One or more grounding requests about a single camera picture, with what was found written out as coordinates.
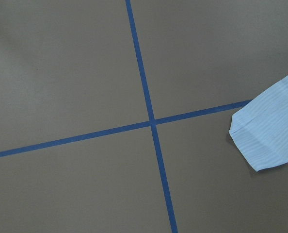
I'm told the light blue striped shirt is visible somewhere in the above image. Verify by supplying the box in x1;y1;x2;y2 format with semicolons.
229;75;288;171

